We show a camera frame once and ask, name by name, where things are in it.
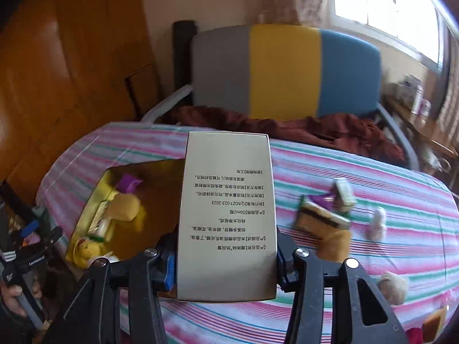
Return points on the grey yellow blue chair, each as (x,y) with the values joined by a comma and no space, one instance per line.
(283,71)

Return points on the person's left hand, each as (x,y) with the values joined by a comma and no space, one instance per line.
(14,300)

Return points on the yellow knitted toy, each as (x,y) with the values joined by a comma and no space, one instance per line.
(84,252)

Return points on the purple snack packet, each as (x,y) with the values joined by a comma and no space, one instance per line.
(322,200)
(127,183)

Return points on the striped tablecloth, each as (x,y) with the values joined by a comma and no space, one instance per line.
(394,200)

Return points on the beige printed box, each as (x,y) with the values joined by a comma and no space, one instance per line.
(226,186)

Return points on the wooden side desk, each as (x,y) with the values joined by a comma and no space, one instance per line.
(426,132)

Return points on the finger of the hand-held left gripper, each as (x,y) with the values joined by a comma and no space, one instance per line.
(52,236)
(29,229)

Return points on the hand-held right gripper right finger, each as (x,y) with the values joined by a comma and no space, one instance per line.
(287,268)

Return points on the small printed carton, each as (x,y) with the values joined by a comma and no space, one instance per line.
(343,193)

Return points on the red cloth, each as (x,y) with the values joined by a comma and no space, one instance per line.
(414,336)

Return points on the wooden wardrobe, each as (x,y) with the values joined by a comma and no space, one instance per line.
(71,79)

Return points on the window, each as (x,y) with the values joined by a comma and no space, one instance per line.
(376,0)

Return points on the cream knitted ball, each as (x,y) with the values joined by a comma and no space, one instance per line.
(394,286)

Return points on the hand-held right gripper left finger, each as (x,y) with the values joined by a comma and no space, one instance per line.
(170,268)

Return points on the maroon cloth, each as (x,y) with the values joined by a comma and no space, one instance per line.
(322,129)

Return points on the gold tin box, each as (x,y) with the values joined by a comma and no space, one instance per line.
(157,186)

